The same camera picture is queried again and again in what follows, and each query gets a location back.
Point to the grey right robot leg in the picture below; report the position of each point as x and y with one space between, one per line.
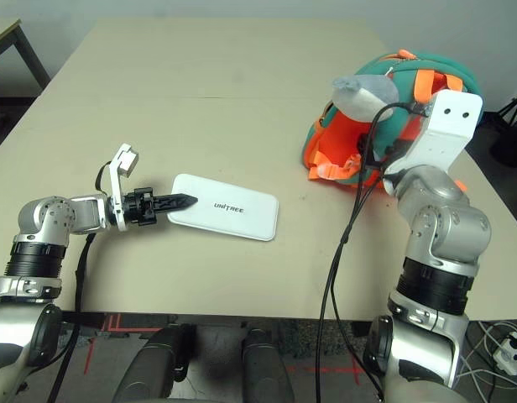
264 365

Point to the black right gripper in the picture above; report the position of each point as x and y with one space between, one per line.
395 149

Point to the grey robot leg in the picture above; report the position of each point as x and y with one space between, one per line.
264 365
153 365

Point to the black tripod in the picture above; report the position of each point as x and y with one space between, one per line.
510 130

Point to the white power strip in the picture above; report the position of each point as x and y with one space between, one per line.
510 350

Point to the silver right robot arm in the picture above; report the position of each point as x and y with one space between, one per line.
443 235

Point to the grey white plush shark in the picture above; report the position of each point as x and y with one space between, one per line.
363 98

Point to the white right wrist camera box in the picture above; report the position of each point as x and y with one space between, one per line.
445 126

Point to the grey left robot leg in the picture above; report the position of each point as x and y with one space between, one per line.
153 365

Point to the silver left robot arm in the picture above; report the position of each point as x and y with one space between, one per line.
36 235

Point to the black framed side table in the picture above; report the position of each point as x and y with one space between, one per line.
19 42

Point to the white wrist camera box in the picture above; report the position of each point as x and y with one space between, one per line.
445 126
123 161

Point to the white pencil case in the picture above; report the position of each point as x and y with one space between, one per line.
233 210

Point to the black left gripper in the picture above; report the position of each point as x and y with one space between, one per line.
139 206

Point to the teal and orange backpack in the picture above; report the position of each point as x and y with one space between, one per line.
338 142

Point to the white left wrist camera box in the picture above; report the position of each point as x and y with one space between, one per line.
123 161

